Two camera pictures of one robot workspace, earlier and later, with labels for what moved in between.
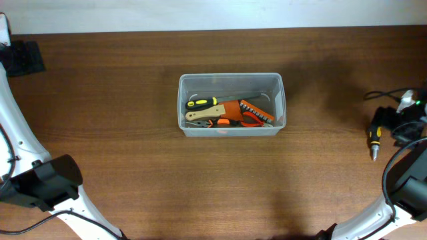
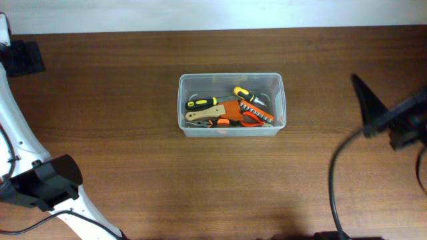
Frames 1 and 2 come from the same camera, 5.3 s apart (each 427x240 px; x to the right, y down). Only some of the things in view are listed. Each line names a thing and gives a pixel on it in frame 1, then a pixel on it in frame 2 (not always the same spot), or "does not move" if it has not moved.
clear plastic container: x=234 y=105 does not move
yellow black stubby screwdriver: x=375 y=136 to x=245 y=95
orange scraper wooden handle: x=230 y=110 does not move
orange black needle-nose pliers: x=215 y=122 does not move
